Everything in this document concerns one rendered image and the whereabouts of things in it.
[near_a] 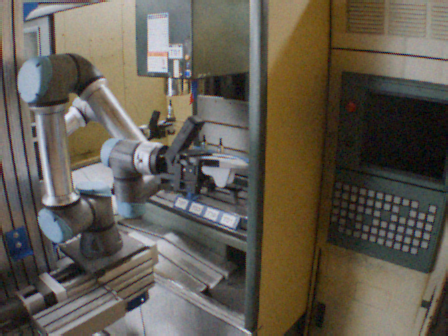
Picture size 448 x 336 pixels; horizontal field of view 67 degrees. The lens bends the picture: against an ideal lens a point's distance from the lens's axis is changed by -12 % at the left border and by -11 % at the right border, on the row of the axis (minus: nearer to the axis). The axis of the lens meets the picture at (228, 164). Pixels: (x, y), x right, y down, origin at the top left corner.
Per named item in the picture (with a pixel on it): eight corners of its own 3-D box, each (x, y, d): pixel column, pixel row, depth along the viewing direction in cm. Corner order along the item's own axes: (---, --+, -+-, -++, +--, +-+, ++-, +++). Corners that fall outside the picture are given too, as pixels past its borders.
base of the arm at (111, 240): (95, 263, 115) (91, 236, 112) (72, 246, 124) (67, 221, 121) (131, 245, 126) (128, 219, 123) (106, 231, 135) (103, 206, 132)
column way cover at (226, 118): (250, 178, 259) (251, 102, 243) (198, 164, 287) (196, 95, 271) (254, 176, 263) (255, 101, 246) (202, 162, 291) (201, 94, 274)
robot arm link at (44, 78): (98, 231, 114) (80, 51, 96) (65, 253, 101) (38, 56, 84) (72, 223, 119) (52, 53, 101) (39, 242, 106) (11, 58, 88)
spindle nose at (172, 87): (196, 93, 225) (195, 73, 221) (179, 96, 213) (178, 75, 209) (175, 91, 233) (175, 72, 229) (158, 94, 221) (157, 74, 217)
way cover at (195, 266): (199, 310, 172) (198, 284, 167) (92, 246, 225) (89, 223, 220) (238, 282, 195) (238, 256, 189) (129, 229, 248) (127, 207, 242)
